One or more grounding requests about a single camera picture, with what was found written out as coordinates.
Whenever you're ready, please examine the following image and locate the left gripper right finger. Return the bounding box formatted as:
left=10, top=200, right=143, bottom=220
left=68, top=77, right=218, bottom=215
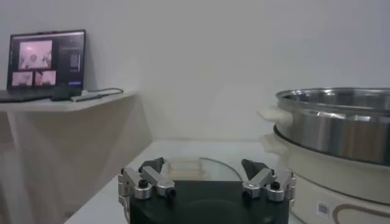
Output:
left=241, top=158, right=297, bottom=203

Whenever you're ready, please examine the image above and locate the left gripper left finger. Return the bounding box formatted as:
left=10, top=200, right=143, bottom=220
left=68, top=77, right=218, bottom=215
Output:
left=118, top=156, right=177, bottom=220

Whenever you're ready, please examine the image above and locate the round glass pot lid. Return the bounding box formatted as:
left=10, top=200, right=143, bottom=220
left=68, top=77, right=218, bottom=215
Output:
left=164, top=156, right=244, bottom=183

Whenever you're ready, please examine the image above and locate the stainless steel steamer basket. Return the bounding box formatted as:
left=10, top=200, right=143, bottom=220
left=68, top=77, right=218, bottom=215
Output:
left=257, top=87, right=390, bottom=167

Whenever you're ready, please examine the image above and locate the cream electric cooking pot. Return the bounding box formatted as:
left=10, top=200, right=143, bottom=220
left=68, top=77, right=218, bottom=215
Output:
left=261, top=126, right=390, bottom=224

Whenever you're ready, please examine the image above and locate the white side table with mouse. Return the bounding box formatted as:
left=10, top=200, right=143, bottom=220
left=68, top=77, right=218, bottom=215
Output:
left=0, top=90, right=153, bottom=224

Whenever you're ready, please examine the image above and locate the silver portable drive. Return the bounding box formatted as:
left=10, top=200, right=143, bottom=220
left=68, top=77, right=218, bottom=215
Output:
left=70, top=93, right=105, bottom=103

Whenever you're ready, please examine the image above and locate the black laptop with dark screen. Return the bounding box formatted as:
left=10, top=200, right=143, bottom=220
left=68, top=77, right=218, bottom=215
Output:
left=0, top=29, right=87, bottom=103

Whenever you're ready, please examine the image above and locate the black drive cable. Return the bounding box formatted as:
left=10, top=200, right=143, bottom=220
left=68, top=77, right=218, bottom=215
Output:
left=80, top=87, right=124, bottom=98

